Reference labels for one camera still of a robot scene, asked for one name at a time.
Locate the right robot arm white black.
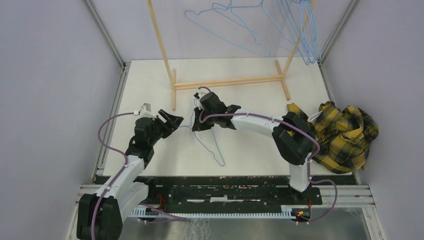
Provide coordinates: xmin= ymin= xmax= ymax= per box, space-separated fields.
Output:
xmin=192 ymin=89 xmax=320 ymax=193

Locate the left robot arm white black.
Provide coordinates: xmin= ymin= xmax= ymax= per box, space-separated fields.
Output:
xmin=76 ymin=104 xmax=184 ymax=240

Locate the yellow black plaid shirt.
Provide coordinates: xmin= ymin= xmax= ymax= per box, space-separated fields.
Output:
xmin=307 ymin=101 xmax=379 ymax=174

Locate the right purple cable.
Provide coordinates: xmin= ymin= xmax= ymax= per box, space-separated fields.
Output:
xmin=196 ymin=86 xmax=339 ymax=225

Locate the purple cable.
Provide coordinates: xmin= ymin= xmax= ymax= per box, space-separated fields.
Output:
xmin=196 ymin=86 xmax=339 ymax=225
xmin=90 ymin=111 xmax=188 ymax=240

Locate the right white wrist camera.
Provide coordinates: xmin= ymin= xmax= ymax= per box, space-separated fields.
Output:
xmin=193 ymin=89 xmax=206 ymax=109

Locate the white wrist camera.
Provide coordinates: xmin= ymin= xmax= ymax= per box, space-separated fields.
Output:
xmin=133 ymin=103 xmax=156 ymax=119
xmin=193 ymin=89 xmax=206 ymax=109

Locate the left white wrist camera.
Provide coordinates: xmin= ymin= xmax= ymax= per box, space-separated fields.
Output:
xmin=133 ymin=103 xmax=156 ymax=119

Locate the wooden hanger rack frame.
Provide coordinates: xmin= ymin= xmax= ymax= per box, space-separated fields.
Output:
xmin=146 ymin=0 xmax=300 ymax=111

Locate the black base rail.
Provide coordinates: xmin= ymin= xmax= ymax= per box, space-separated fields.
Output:
xmin=134 ymin=176 xmax=323 ymax=214

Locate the white slotted cable duct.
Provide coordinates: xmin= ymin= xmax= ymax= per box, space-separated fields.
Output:
xmin=128 ymin=205 xmax=309 ymax=221

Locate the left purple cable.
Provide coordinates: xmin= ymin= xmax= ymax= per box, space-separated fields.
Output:
xmin=90 ymin=111 xmax=188 ymax=240

